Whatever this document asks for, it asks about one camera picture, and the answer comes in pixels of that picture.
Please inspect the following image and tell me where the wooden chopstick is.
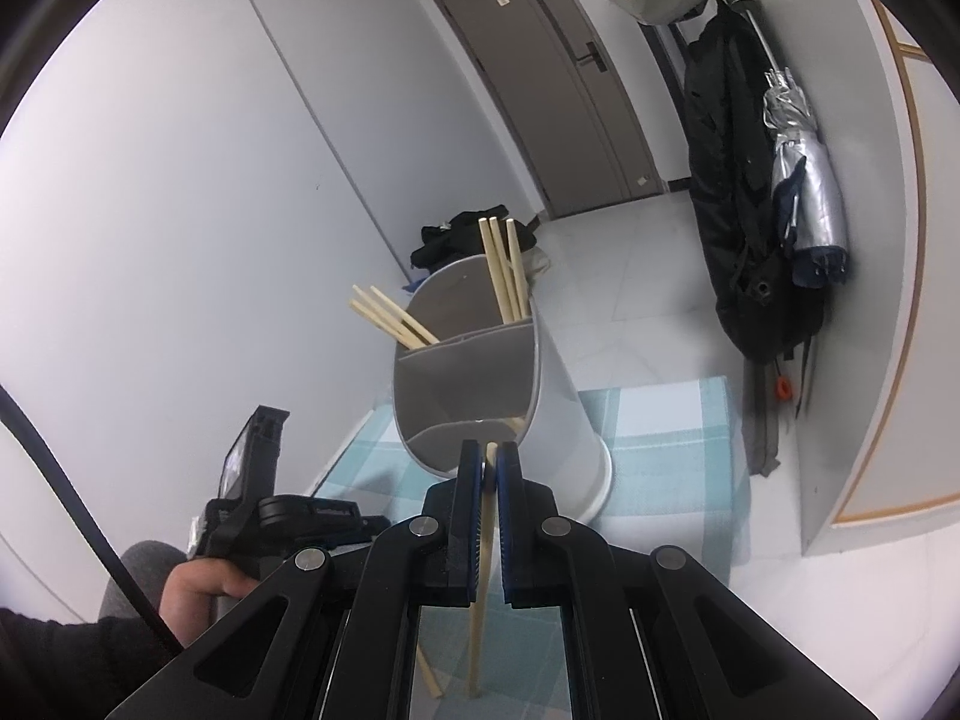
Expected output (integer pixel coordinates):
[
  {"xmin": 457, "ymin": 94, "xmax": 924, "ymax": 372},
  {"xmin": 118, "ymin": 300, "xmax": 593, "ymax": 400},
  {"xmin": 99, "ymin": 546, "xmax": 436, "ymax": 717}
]
[
  {"xmin": 505, "ymin": 217, "xmax": 534, "ymax": 320},
  {"xmin": 349, "ymin": 298, "xmax": 428, "ymax": 350},
  {"xmin": 367, "ymin": 284, "xmax": 442, "ymax": 346},
  {"xmin": 478, "ymin": 217, "xmax": 515, "ymax": 323},
  {"xmin": 489, "ymin": 217, "xmax": 526, "ymax": 321},
  {"xmin": 468, "ymin": 441, "xmax": 500, "ymax": 698},
  {"xmin": 415, "ymin": 645, "xmax": 445, "ymax": 698}
]

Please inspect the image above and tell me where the silver folded umbrella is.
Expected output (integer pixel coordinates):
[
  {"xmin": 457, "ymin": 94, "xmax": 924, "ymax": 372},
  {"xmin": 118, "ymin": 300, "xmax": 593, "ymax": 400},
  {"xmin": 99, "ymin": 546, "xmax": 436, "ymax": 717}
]
[{"xmin": 761, "ymin": 67, "xmax": 852, "ymax": 290}]

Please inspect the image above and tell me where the black cable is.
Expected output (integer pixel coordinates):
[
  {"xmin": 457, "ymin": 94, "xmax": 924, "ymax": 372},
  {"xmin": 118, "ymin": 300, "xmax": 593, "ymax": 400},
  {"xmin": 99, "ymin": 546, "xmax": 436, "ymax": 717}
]
[{"xmin": 0, "ymin": 382, "xmax": 185, "ymax": 650}]

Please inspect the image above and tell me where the grey door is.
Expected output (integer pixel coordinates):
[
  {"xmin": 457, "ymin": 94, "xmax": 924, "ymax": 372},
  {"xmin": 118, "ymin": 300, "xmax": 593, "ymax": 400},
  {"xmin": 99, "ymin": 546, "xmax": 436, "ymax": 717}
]
[{"xmin": 429, "ymin": 0, "xmax": 665, "ymax": 220}]

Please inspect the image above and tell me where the grey hanging strap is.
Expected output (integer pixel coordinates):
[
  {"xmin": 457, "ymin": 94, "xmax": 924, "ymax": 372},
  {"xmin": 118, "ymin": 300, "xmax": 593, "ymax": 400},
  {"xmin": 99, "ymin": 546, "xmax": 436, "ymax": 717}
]
[{"xmin": 742, "ymin": 345, "xmax": 815, "ymax": 477}]

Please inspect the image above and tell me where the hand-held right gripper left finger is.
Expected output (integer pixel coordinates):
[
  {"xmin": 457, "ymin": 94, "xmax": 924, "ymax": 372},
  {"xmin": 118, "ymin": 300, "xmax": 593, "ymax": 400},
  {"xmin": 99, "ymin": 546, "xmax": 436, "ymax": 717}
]
[{"xmin": 105, "ymin": 439, "xmax": 485, "ymax": 720}]

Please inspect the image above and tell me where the teal checkered tablecloth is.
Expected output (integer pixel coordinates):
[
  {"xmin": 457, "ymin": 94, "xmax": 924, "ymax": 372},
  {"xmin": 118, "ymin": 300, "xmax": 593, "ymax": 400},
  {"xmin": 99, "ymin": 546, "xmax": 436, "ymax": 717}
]
[{"xmin": 319, "ymin": 375, "xmax": 751, "ymax": 720}]

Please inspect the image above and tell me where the white cabinet with wood trim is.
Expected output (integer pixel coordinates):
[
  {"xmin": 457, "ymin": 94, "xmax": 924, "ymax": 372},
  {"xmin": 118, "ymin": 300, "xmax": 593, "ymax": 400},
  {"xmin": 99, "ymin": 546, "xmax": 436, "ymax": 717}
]
[{"xmin": 799, "ymin": 0, "xmax": 960, "ymax": 560}]

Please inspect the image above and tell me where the white divided utensil holder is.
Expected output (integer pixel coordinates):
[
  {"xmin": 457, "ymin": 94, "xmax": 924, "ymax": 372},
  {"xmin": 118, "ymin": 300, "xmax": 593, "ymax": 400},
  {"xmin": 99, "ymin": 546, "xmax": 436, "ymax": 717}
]
[{"xmin": 391, "ymin": 255, "xmax": 612, "ymax": 522}]

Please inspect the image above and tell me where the black hanging jacket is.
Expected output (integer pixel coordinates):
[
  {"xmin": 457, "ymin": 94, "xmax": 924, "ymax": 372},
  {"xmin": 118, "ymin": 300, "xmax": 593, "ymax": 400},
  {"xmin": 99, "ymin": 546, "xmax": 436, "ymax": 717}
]
[{"xmin": 682, "ymin": 11, "xmax": 826, "ymax": 365}]

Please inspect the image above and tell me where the person's left forearm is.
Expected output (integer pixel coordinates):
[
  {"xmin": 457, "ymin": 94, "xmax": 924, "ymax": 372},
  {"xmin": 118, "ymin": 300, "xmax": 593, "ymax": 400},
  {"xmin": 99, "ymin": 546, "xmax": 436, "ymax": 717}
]
[{"xmin": 0, "ymin": 604, "xmax": 188, "ymax": 720}]

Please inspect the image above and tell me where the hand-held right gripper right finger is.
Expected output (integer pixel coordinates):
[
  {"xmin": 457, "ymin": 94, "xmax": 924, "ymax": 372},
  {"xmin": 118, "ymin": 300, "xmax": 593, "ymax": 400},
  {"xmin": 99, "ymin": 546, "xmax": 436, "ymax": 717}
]
[{"xmin": 495, "ymin": 441, "xmax": 878, "ymax": 720}]

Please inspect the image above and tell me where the person's left hand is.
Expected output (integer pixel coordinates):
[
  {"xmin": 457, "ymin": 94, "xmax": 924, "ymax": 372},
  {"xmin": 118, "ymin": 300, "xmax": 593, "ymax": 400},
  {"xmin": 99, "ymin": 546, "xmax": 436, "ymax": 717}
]
[{"xmin": 163, "ymin": 559, "xmax": 256, "ymax": 650}]

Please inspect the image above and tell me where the black clothing pile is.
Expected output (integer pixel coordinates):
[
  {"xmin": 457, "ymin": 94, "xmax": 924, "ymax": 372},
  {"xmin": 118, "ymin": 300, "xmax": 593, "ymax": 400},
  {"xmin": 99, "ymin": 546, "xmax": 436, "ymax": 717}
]
[{"xmin": 410, "ymin": 204, "xmax": 539, "ymax": 272}]

